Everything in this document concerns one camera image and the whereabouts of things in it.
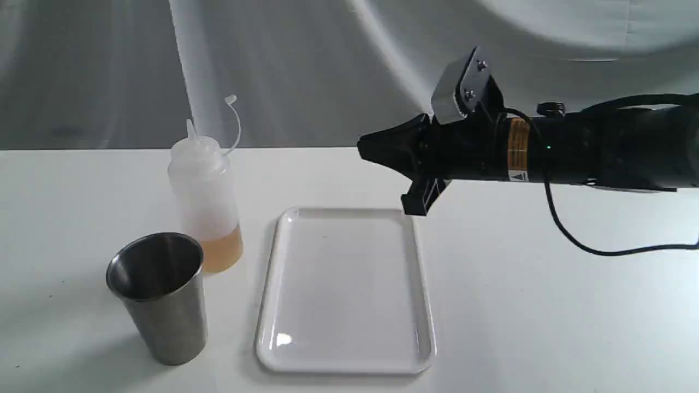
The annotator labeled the grey fabric backdrop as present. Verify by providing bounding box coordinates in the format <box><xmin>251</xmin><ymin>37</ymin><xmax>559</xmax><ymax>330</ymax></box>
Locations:
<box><xmin>1</xmin><ymin>1</ymin><xmax>697</xmax><ymax>150</ymax></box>

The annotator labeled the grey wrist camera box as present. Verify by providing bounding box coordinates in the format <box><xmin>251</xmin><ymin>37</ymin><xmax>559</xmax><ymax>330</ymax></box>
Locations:
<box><xmin>430</xmin><ymin>46</ymin><xmax>492</xmax><ymax>125</ymax></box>

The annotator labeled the white plastic tray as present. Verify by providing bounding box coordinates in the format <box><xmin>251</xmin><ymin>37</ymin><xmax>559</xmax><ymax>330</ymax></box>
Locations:
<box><xmin>255</xmin><ymin>207</ymin><xmax>437</xmax><ymax>376</ymax></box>

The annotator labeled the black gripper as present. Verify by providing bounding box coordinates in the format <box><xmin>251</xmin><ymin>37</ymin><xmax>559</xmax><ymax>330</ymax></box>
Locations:
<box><xmin>357</xmin><ymin>114</ymin><xmax>510</xmax><ymax>217</ymax></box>

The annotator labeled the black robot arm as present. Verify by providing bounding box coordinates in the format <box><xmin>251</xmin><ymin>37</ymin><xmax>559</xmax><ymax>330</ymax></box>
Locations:
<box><xmin>357</xmin><ymin>105</ymin><xmax>698</xmax><ymax>216</ymax></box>

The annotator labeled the stainless steel cup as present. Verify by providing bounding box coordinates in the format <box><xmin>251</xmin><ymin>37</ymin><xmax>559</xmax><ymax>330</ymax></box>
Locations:
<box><xmin>105</xmin><ymin>232</ymin><xmax>208</xmax><ymax>366</ymax></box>

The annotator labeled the clear plastic squeeze bottle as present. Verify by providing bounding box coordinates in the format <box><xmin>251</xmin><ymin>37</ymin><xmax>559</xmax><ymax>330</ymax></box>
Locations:
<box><xmin>168</xmin><ymin>94</ymin><xmax>243</xmax><ymax>274</ymax></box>

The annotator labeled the black camera cable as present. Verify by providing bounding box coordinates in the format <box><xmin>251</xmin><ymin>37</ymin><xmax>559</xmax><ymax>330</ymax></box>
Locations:
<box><xmin>505</xmin><ymin>93</ymin><xmax>699</xmax><ymax>257</ymax></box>

